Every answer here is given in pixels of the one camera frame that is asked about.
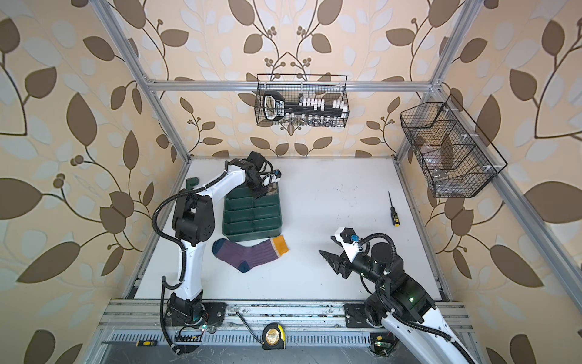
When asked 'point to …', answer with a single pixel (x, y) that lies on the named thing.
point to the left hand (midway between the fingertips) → (264, 188)
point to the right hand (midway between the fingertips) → (329, 247)
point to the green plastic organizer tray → (247, 218)
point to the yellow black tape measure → (273, 337)
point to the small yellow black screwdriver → (146, 343)
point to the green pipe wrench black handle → (191, 182)
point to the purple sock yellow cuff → (245, 258)
